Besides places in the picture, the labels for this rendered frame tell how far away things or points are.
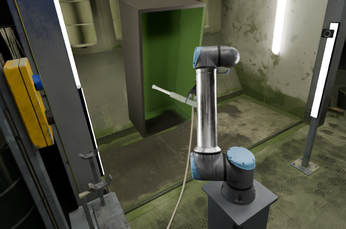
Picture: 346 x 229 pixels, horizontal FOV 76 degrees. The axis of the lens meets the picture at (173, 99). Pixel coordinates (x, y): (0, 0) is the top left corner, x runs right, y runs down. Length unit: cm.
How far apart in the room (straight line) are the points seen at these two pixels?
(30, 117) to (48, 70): 53
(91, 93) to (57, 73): 179
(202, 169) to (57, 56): 93
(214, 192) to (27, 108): 106
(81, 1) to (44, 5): 158
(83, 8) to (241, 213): 243
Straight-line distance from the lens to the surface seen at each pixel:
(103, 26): 320
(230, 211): 134
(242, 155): 125
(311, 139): 254
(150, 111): 252
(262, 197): 143
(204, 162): 121
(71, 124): 136
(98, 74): 311
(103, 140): 297
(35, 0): 122
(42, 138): 78
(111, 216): 117
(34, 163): 86
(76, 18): 279
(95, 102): 300
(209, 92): 119
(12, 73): 71
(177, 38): 229
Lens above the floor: 168
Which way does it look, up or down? 24 degrees down
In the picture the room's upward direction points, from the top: 4 degrees counter-clockwise
